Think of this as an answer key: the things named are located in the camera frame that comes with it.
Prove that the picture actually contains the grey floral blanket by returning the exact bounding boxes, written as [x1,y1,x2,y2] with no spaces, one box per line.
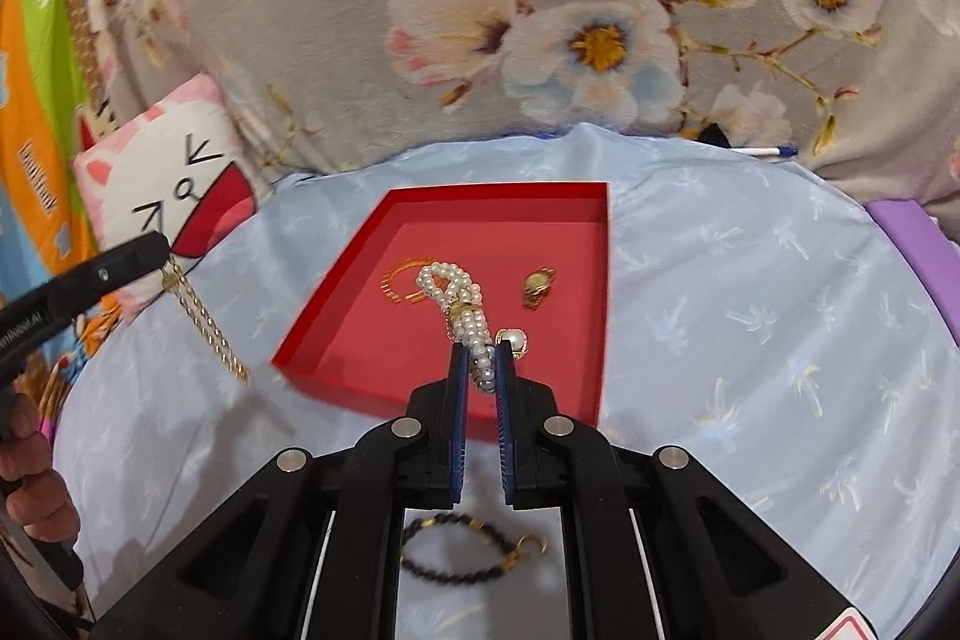
[71,0,960,223]

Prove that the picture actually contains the dark bead bracelet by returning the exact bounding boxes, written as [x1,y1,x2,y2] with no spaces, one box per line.
[400,511,548,588]

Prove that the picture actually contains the purple mat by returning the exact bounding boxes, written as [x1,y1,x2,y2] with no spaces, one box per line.
[868,197,960,342]

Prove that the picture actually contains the gold link bangle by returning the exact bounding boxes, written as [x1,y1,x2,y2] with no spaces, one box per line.
[380,256,445,306]

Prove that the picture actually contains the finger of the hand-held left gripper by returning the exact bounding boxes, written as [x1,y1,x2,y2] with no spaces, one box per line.
[0,231,175,372]

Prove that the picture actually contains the gold chain necklace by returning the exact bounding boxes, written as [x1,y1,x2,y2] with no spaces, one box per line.
[160,256,253,385]

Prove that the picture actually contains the colourful cartoon blanket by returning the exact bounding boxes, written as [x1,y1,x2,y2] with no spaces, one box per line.
[0,0,122,417]

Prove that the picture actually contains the white cat face pillow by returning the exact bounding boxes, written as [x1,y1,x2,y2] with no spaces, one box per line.
[73,72,260,323]

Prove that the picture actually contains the white pearl bracelet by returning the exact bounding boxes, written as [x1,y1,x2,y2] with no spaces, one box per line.
[416,261,500,396]

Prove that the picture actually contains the light blue palm-print sheet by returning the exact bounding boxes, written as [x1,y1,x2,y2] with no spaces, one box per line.
[52,122,960,640]

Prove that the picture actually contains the person's left hand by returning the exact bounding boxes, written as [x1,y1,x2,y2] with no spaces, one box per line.
[0,387,80,545]

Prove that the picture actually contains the red cardboard box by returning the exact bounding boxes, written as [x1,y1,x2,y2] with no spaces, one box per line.
[270,181,613,450]

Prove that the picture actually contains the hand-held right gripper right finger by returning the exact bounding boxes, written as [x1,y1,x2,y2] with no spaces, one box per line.
[495,342,865,640]

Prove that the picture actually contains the small gold watch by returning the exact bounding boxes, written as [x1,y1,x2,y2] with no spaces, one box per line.
[521,265,560,312]

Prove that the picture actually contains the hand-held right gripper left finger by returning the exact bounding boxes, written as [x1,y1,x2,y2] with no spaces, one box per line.
[90,340,470,640]

